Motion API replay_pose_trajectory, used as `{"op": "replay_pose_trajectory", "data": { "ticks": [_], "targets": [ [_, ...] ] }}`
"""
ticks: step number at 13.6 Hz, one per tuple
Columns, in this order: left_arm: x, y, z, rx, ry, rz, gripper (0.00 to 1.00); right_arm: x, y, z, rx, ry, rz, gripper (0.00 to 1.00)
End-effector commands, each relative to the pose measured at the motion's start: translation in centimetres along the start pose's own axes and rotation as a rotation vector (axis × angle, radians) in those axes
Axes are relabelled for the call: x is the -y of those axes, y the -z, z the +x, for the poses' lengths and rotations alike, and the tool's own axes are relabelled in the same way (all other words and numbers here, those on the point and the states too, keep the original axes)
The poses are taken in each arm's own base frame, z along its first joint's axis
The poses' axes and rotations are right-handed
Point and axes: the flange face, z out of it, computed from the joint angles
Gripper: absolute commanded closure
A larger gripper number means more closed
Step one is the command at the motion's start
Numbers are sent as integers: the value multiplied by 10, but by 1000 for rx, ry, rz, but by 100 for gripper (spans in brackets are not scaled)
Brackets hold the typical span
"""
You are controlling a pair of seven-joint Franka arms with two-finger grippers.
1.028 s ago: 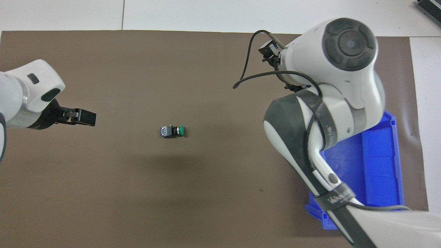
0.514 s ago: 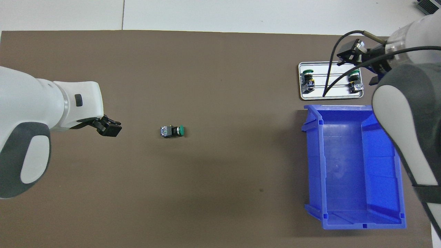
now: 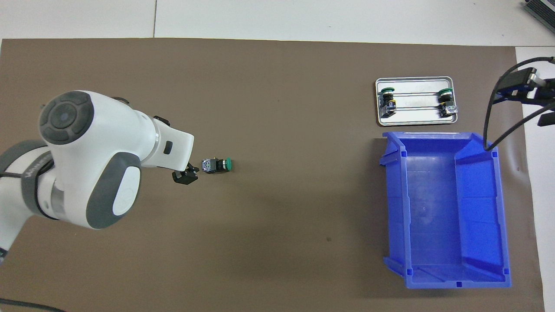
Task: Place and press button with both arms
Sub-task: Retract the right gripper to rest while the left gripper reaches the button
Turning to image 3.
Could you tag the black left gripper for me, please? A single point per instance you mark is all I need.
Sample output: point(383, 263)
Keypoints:
point(182, 178)

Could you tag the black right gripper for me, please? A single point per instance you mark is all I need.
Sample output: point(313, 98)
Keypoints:
point(547, 89)

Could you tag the green push button switch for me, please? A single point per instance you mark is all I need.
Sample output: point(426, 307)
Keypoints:
point(446, 106)
point(390, 106)
point(217, 166)

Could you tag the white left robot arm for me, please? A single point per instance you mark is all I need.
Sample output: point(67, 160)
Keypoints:
point(86, 151)

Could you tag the grey ribbed metal device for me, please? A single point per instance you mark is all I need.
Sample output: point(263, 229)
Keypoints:
point(542, 11)

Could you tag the brown table mat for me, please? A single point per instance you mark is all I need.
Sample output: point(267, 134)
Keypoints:
point(282, 216)

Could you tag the thin metal rod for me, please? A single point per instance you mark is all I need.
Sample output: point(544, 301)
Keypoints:
point(416, 93)
point(416, 108)

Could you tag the silver metal tray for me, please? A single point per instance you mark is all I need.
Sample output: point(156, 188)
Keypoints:
point(416, 118)

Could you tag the blue plastic storage bin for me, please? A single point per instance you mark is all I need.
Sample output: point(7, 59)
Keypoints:
point(425, 225)

